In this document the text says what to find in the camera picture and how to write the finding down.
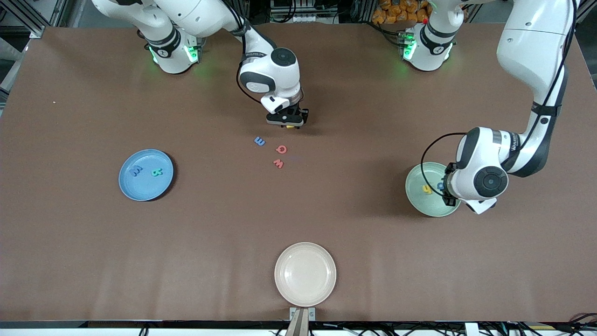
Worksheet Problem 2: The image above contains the orange object pile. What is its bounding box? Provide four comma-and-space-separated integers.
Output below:
372, 0, 432, 25

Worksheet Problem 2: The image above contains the blue plate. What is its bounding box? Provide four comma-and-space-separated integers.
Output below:
118, 149, 174, 202

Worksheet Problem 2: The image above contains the beige plate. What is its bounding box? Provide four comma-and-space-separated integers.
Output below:
274, 242, 337, 308

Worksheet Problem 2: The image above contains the green plate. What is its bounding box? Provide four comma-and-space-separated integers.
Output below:
405, 162, 452, 217

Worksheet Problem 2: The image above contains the aluminium frame post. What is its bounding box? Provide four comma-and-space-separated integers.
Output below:
560, 0, 597, 33
0, 0, 68, 39

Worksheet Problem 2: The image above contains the grey metal bracket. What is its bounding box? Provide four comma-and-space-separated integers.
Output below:
289, 307, 316, 322

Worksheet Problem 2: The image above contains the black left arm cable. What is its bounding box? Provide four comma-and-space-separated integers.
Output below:
421, 0, 579, 201

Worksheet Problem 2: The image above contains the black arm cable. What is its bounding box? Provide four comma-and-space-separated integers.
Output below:
421, 0, 579, 201
222, 0, 264, 105

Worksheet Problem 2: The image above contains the aluminium profile bar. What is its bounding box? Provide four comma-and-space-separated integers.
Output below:
285, 310, 310, 336

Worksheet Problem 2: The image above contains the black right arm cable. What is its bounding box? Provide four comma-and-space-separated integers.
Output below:
222, 0, 264, 105

